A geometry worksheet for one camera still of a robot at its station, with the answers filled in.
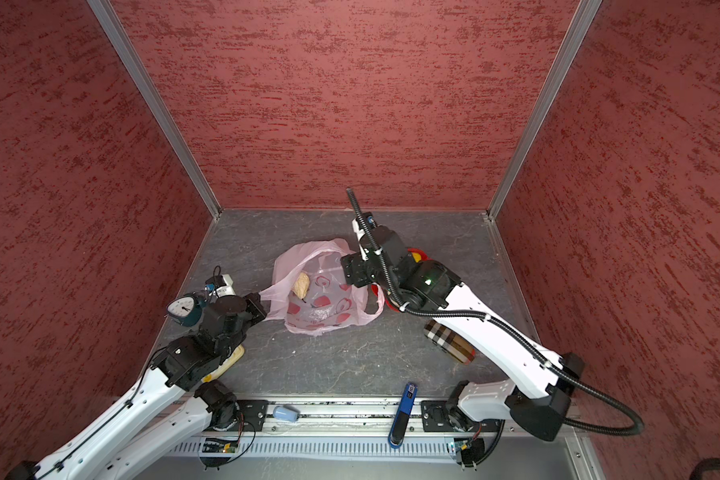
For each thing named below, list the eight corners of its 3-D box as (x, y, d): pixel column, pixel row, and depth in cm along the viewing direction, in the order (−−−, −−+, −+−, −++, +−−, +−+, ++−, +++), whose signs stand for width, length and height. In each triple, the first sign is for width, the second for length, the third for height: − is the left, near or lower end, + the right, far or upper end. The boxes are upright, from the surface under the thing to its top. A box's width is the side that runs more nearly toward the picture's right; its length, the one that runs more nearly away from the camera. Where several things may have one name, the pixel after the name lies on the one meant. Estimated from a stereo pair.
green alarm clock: (166, 326, 90) (159, 320, 87) (179, 298, 96) (173, 292, 93) (196, 326, 90) (189, 320, 87) (207, 298, 96) (201, 292, 93)
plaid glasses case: (419, 335, 90) (421, 330, 87) (429, 320, 93) (431, 315, 90) (466, 369, 84) (470, 365, 81) (475, 351, 87) (479, 347, 84)
